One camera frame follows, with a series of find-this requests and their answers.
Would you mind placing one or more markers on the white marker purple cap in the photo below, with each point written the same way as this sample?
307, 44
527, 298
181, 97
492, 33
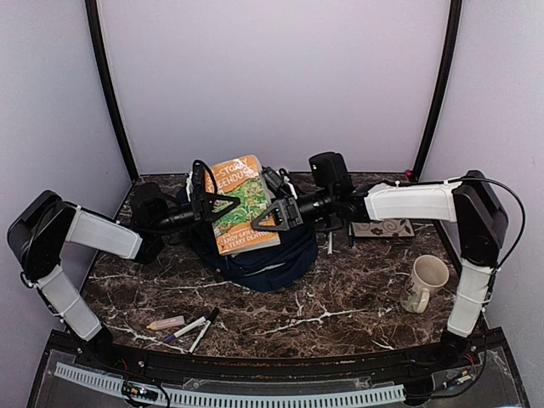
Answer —
194, 324

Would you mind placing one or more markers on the green Storey Treehouse book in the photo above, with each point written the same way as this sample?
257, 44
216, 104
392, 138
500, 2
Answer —
241, 178

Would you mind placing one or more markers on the white marker black cap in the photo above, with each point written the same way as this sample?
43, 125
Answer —
202, 333

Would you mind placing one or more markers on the black corner frame post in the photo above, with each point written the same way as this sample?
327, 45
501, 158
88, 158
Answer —
102, 63
446, 60

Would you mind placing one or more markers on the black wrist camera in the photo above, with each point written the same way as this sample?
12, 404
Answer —
279, 183
197, 182

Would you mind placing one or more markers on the black front table rail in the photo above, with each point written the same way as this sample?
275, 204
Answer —
409, 365

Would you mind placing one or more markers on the white marker blue cap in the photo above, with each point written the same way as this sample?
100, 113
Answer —
350, 236

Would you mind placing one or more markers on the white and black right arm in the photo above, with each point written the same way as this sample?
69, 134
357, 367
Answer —
468, 202

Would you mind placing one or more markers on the cream ceramic mug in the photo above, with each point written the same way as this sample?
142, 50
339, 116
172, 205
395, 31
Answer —
429, 275

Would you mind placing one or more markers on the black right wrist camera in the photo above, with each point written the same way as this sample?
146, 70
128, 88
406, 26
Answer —
279, 183

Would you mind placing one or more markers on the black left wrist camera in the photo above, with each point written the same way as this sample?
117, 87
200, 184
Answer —
197, 182

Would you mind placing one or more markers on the floral patterned notebook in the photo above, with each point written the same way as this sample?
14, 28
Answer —
398, 227

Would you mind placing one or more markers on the navy blue student backpack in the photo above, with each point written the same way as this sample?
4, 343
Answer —
263, 270

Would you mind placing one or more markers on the white marker red cap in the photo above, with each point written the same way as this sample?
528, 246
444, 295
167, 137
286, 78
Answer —
329, 245

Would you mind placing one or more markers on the black left corner frame post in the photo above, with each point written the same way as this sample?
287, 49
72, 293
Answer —
102, 63

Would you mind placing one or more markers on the black right corner frame post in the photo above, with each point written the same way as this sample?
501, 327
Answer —
446, 60

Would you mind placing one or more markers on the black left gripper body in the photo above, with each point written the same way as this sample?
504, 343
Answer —
199, 206

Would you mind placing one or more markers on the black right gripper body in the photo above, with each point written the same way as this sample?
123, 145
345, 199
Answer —
294, 213

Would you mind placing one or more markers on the grey slotted cable duct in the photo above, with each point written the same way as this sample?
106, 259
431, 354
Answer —
209, 393

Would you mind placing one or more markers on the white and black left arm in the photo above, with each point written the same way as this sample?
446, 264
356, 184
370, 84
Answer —
46, 236

